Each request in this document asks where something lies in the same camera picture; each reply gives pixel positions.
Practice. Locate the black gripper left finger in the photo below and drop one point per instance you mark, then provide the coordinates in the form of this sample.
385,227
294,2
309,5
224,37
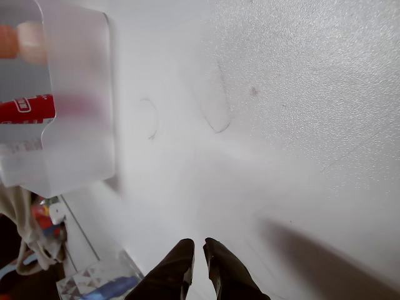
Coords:
165,275

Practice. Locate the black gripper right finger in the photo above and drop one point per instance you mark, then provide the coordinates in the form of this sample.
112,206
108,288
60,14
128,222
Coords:
231,278

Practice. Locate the blue round hair brush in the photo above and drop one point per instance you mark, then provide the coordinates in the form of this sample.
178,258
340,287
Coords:
109,286

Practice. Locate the clear acrylic organizer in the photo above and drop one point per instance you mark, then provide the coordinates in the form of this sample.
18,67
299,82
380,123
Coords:
93,281

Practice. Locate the white neighbouring table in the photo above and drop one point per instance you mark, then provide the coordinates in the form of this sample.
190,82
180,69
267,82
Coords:
78,243

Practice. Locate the beige cloth bag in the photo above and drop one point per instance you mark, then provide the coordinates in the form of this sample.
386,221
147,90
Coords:
22,218

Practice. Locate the red cosmetic tube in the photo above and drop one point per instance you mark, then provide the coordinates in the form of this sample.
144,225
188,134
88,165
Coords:
28,109

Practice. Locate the frosted plastic tray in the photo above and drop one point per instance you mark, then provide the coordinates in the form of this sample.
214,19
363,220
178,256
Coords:
81,62

